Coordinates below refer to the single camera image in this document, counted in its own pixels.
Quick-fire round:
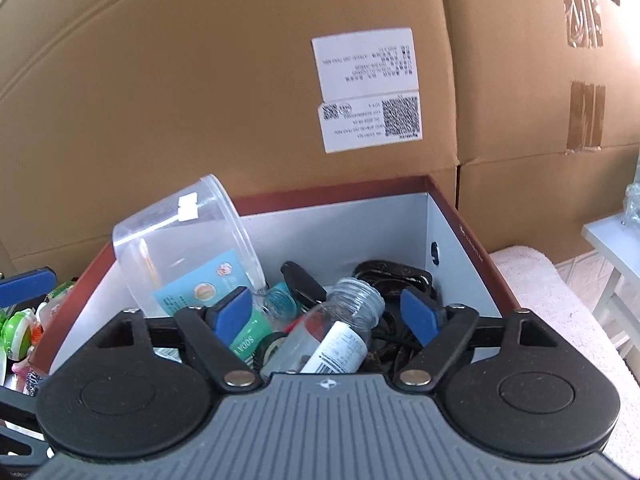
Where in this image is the small teal jar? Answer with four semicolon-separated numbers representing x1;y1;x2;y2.
262;282;301;319

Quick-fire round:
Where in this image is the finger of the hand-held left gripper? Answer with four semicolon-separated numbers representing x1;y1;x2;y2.
0;269;57;309
0;386;51;461

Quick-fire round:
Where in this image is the light blue paper card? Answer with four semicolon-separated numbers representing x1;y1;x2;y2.
152;249;248;317

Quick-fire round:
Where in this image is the red cardboard box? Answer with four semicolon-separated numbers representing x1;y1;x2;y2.
30;175;523;377

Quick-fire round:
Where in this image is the white shipping label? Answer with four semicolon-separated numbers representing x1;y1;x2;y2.
311;27;416;103

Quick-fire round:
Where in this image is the white barcode label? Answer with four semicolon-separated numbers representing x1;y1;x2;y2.
318;91;424;155

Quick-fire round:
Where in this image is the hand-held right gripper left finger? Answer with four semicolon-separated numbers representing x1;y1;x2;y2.
87;287;263;393

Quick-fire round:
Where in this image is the low brown cardboard box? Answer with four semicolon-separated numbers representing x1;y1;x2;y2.
456;145;640;267

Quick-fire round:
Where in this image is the green and white toy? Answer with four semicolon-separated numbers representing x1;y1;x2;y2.
0;310;39;359

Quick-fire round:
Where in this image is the clear plastic bag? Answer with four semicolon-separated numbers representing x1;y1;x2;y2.
621;182;640;226

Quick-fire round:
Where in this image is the clear plastic bottle white label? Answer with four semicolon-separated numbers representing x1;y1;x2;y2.
260;277;386;376

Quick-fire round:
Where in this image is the clear plastic tub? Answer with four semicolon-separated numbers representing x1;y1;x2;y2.
112;174;266;319

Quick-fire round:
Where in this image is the black clip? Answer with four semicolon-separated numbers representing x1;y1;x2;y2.
280;260;328;306

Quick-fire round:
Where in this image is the black cable bundle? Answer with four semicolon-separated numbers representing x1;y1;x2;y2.
352;259;442;376

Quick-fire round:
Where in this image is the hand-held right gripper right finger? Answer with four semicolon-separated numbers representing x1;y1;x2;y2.
392;289;563;392

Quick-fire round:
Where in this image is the small clear plastic container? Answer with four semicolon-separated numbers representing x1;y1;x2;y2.
35;300;66;334

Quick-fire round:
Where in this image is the large brown cardboard box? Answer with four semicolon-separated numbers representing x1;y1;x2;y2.
0;0;461;281

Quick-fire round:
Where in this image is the taped brown cardboard box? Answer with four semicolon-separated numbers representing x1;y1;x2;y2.
434;0;640;167

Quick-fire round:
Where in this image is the black tape roll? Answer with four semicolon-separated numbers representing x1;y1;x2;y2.
250;331;289;372

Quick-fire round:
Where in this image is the green soda packet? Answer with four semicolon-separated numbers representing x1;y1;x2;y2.
227;307;274;367

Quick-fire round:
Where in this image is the white table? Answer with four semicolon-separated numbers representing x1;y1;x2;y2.
581;210;640;333

